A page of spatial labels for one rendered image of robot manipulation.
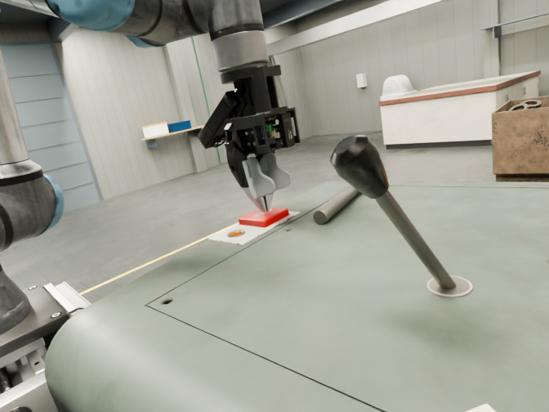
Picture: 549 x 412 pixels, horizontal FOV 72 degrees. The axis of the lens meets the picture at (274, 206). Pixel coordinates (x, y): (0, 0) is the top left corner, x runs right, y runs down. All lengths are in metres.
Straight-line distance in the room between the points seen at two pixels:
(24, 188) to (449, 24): 10.19
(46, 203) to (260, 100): 0.49
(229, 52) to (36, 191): 0.47
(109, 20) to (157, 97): 9.30
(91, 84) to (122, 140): 1.30
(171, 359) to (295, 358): 0.10
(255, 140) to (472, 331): 0.35
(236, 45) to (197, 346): 0.37
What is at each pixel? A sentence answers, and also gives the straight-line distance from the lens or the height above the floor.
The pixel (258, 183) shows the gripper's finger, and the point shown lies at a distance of 0.56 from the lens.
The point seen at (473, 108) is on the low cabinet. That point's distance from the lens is 7.43.
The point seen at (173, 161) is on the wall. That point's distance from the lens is 9.79.
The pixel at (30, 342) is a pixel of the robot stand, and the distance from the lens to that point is 0.74.
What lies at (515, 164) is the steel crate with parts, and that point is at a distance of 5.04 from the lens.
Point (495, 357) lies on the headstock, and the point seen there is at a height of 1.25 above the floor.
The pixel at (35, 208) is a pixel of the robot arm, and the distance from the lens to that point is 0.82.
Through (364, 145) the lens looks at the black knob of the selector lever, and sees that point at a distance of 0.25.
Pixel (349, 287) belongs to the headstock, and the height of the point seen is 1.26.
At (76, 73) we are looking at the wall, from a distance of 9.20.
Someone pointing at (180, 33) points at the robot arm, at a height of 1.55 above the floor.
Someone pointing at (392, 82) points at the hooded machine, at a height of 1.27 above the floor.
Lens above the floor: 1.44
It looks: 16 degrees down
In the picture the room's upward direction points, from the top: 11 degrees counter-clockwise
